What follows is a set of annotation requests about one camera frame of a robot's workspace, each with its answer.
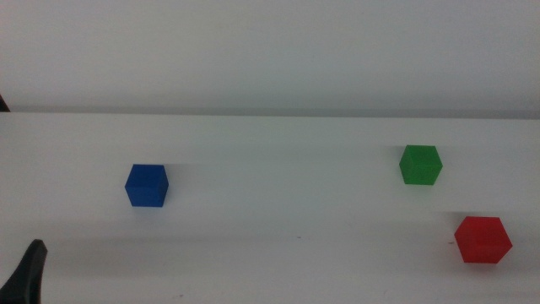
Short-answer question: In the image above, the blue cube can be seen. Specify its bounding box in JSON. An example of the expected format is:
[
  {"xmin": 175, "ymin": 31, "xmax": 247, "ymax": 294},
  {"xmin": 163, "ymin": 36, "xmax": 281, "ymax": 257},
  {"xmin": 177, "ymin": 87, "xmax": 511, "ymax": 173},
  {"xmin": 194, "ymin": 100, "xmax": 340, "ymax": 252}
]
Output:
[{"xmin": 124, "ymin": 164, "xmax": 170, "ymax": 208}]

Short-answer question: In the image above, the green cube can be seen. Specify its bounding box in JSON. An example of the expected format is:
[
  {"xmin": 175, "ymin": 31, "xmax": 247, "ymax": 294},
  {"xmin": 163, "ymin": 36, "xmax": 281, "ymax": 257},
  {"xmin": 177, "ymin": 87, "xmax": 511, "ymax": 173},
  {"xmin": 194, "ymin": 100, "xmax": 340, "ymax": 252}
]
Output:
[{"xmin": 398, "ymin": 144, "xmax": 444, "ymax": 186}]

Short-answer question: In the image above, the red cube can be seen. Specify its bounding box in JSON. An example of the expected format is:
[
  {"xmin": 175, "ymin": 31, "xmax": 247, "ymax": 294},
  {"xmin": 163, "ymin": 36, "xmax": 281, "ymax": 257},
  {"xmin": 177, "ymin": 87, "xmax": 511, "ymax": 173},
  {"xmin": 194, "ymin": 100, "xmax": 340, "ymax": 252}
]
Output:
[{"xmin": 454, "ymin": 216, "xmax": 514, "ymax": 264}]

